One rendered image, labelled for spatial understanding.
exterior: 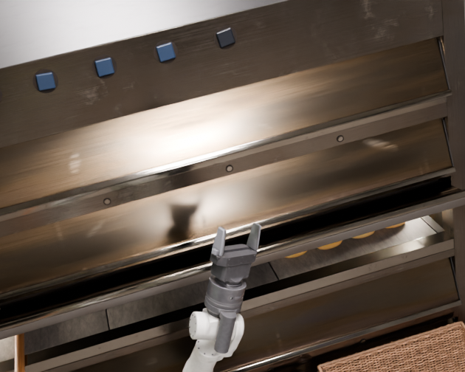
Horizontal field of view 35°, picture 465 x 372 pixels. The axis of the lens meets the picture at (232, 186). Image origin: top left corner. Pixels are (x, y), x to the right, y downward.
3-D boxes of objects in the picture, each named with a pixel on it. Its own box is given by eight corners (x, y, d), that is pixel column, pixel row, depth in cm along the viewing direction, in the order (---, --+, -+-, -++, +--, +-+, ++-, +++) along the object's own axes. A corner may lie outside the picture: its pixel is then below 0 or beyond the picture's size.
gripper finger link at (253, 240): (252, 221, 173) (246, 245, 174) (260, 226, 170) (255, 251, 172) (256, 221, 174) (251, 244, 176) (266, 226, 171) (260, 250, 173)
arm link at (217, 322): (237, 288, 179) (227, 328, 182) (195, 286, 175) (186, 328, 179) (251, 311, 169) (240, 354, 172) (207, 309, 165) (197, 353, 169)
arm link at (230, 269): (267, 255, 171) (256, 301, 175) (240, 238, 178) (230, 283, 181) (226, 262, 163) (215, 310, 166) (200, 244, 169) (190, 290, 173)
